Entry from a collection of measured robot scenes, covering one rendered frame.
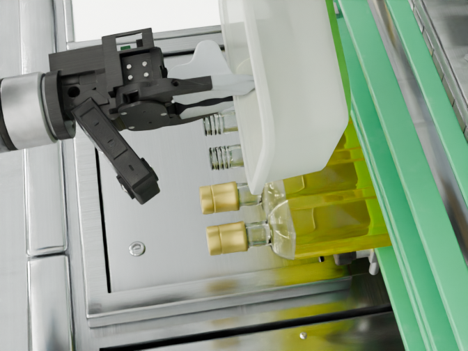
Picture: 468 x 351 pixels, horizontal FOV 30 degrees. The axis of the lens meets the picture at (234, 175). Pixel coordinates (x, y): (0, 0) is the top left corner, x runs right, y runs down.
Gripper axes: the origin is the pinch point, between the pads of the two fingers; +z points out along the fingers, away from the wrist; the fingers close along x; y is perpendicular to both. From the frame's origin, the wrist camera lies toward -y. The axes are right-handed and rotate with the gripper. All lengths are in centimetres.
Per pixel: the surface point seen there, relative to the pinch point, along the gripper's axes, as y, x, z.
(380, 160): -5.4, 13.8, 13.2
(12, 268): -6.4, 29.9, -35.0
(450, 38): 5.7, 9.1, 23.1
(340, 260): -14.4, 22.1, 7.1
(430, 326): -25.3, 7.2, 13.5
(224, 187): -4.5, 16.7, -4.9
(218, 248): -12.0, 15.2, -6.7
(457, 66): 1.7, 7.7, 22.6
